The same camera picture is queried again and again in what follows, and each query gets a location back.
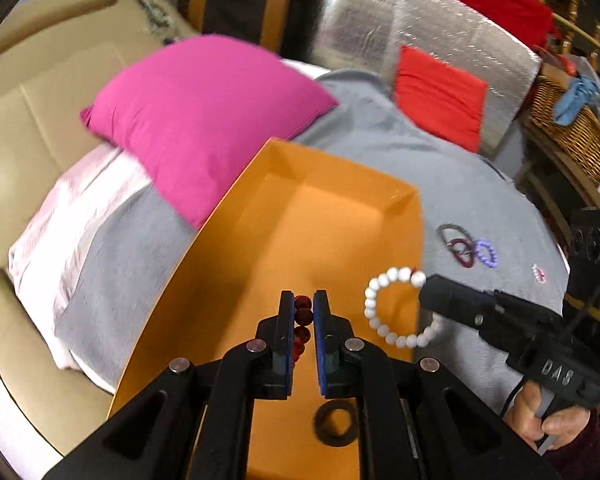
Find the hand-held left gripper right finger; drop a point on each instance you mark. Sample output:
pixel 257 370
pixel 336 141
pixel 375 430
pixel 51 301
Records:
pixel 321 320

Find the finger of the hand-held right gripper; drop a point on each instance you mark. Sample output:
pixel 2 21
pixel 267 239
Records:
pixel 455 297

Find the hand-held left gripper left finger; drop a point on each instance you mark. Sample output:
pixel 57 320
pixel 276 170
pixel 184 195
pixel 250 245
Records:
pixel 286 320

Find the orange cardboard box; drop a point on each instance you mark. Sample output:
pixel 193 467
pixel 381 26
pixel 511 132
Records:
pixel 290 240

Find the person's right forearm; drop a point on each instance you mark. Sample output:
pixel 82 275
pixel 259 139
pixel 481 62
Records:
pixel 590 452

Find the person's right hand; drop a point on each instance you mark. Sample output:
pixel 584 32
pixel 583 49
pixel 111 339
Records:
pixel 522 412

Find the small pink white trinket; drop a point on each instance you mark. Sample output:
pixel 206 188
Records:
pixel 539 274

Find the grey blanket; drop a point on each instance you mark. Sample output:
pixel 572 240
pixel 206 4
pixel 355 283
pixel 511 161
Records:
pixel 380 160

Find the wicker basket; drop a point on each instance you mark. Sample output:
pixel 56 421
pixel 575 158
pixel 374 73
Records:
pixel 577 140

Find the red cushion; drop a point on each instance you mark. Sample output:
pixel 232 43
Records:
pixel 437 97

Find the pink pillow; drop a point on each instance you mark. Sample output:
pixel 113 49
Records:
pixel 200 115

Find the blue cloth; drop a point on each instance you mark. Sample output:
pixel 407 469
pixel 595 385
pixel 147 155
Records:
pixel 572 100

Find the pale pink bed sheet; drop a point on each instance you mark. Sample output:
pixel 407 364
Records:
pixel 65 230

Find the silver bubble foil sheet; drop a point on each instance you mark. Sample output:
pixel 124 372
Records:
pixel 410 15

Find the red cloth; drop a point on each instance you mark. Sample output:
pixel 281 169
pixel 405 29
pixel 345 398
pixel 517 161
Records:
pixel 500 0

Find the wooden chair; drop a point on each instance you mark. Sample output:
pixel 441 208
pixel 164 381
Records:
pixel 572 10

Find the wooden cabinet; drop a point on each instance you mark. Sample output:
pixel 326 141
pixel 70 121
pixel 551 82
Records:
pixel 230 5

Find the beige leather sofa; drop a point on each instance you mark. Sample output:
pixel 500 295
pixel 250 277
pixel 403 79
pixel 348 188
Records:
pixel 25 125

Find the patterned cloth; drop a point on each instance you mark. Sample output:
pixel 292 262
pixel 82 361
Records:
pixel 155 12

